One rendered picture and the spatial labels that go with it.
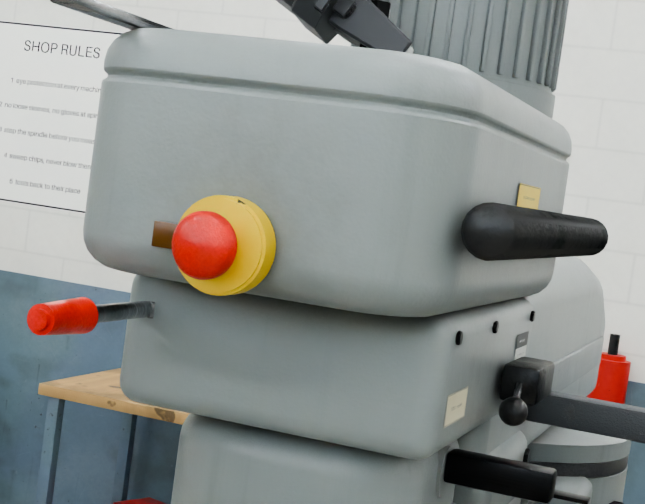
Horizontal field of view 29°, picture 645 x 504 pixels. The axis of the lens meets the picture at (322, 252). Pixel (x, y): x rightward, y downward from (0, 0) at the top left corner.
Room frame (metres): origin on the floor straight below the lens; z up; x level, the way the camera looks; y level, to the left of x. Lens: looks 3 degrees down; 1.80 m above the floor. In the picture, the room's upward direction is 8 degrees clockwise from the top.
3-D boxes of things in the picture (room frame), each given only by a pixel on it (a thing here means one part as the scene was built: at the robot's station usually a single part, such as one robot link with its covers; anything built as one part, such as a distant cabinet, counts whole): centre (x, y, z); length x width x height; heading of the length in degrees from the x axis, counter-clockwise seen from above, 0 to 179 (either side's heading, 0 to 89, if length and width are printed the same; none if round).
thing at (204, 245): (0.73, 0.07, 1.76); 0.04 x 0.03 x 0.04; 71
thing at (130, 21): (0.87, 0.13, 1.89); 0.24 x 0.04 x 0.01; 161
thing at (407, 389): (1.01, -0.03, 1.68); 0.34 x 0.24 x 0.10; 161
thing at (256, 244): (0.75, 0.06, 1.76); 0.06 x 0.02 x 0.06; 71
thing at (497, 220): (0.96, -0.17, 1.79); 0.45 x 0.04 x 0.04; 161
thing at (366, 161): (0.99, -0.02, 1.81); 0.47 x 0.26 x 0.16; 161
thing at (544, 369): (0.99, -0.17, 1.66); 0.12 x 0.04 x 0.04; 161
